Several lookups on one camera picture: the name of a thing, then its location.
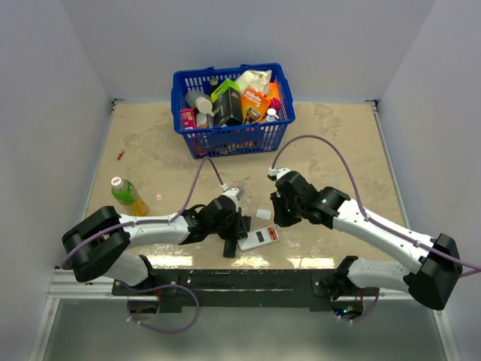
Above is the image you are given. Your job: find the grey white bottle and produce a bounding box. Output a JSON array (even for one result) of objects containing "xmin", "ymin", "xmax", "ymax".
[{"xmin": 184, "ymin": 90, "xmax": 214, "ymax": 117}]

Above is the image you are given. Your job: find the pink packet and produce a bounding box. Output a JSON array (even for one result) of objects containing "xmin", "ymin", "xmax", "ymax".
[{"xmin": 180, "ymin": 108, "xmax": 196, "ymax": 130}]

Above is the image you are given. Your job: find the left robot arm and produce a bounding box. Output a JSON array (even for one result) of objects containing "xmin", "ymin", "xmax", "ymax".
[{"xmin": 61, "ymin": 195, "xmax": 251, "ymax": 295}]

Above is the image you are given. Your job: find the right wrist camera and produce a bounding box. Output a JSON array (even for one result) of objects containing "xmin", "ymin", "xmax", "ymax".
[{"xmin": 267, "ymin": 168, "xmax": 291, "ymax": 181}]

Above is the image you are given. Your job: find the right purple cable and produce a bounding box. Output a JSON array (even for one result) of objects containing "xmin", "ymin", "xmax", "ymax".
[{"xmin": 270, "ymin": 135, "xmax": 481, "ymax": 278}]

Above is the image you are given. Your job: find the orange label bottle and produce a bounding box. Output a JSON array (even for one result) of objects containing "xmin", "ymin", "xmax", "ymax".
[{"xmin": 195, "ymin": 113, "xmax": 213, "ymax": 129}]

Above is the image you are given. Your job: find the blue plastic basket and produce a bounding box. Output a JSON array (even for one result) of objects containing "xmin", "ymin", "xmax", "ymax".
[{"xmin": 171, "ymin": 62, "xmax": 295, "ymax": 159}]

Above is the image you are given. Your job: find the white pump bottle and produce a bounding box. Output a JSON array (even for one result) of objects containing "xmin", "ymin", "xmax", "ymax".
[{"xmin": 265, "ymin": 108, "xmax": 279, "ymax": 122}]

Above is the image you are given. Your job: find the green orange drink bottle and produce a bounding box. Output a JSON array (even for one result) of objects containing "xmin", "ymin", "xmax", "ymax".
[{"xmin": 110, "ymin": 176, "xmax": 149, "ymax": 217}]

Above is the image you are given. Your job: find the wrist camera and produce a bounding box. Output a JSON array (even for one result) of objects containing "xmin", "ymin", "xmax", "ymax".
[
  {"xmin": 267, "ymin": 168, "xmax": 291, "ymax": 181},
  {"xmin": 220, "ymin": 183, "xmax": 245, "ymax": 208}
]

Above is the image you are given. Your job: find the crumpled white paper bag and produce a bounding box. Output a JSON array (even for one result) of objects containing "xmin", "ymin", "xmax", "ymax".
[{"xmin": 235, "ymin": 70, "xmax": 272, "ymax": 95}]

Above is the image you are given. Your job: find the orange Gillette razor box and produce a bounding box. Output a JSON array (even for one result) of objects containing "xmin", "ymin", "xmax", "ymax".
[{"xmin": 241, "ymin": 87, "xmax": 271, "ymax": 124}]

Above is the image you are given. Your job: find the black battery cover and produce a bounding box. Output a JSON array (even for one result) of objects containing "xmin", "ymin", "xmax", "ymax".
[{"xmin": 241, "ymin": 216, "xmax": 251, "ymax": 229}]

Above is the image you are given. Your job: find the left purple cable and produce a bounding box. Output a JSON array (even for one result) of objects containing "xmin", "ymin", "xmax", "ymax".
[{"xmin": 61, "ymin": 157, "xmax": 226, "ymax": 270}]

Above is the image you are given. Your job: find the white red remote control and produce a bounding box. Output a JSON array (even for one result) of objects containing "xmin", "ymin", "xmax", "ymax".
[{"xmin": 238, "ymin": 226, "xmax": 280, "ymax": 251}]

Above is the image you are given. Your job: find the black remote control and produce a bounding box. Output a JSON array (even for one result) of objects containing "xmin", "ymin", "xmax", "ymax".
[{"xmin": 222, "ymin": 240, "xmax": 237, "ymax": 259}]

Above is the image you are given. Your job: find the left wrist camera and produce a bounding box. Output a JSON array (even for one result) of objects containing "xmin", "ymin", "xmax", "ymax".
[{"xmin": 220, "ymin": 183, "xmax": 245, "ymax": 208}]

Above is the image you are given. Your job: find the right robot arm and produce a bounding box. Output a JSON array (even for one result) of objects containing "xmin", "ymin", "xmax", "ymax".
[{"xmin": 268, "ymin": 168, "xmax": 463, "ymax": 311}]

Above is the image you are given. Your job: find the white battery cover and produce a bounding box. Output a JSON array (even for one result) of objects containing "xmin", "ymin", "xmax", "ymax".
[{"xmin": 256, "ymin": 208, "xmax": 271, "ymax": 220}]

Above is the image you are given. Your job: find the black green carton box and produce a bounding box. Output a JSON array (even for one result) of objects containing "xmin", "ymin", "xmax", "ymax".
[{"xmin": 210, "ymin": 79, "xmax": 244, "ymax": 127}]

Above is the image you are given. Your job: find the purple cable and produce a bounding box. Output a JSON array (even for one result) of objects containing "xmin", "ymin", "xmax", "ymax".
[
  {"xmin": 61, "ymin": 157, "xmax": 226, "ymax": 270},
  {"xmin": 270, "ymin": 135, "xmax": 481, "ymax": 278}
]

